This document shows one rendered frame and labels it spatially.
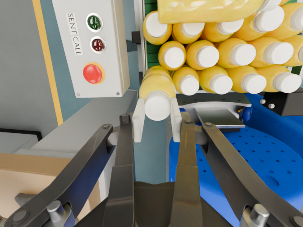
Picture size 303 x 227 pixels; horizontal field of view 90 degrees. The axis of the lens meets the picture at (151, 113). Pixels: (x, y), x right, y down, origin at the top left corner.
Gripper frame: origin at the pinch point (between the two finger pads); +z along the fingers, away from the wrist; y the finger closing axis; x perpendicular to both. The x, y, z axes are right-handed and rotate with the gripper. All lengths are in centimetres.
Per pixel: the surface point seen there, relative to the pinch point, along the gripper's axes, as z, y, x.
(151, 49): 32.4, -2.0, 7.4
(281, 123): 58, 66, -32
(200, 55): 14.5, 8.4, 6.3
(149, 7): 32.4, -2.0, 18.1
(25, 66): 123, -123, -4
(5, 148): 90, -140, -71
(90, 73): 11.2, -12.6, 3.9
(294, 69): 26.3, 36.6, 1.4
